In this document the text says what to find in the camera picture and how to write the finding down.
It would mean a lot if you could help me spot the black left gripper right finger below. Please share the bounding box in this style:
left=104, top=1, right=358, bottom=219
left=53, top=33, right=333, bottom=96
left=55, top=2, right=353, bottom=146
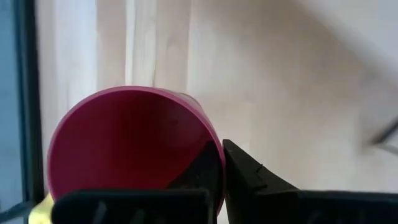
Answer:
left=222, top=139, right=398, bottom=224

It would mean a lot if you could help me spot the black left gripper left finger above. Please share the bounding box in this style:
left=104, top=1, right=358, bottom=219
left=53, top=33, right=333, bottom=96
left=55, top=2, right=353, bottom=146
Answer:
left=50, top=140, right=224, bottom=224

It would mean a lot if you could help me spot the red plastic cup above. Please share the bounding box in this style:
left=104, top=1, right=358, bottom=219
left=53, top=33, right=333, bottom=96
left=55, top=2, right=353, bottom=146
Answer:
left=46, top=85, right=226, bottom=216

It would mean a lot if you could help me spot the yellow cloth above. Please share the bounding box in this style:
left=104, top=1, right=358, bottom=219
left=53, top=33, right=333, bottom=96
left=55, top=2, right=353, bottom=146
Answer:
left=28, top=192, right=56, bottom=224

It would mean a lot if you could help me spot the black aluminium table frame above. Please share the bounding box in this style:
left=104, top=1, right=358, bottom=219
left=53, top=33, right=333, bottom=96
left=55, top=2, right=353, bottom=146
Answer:
left=0, top=0, right=45, bottom=222

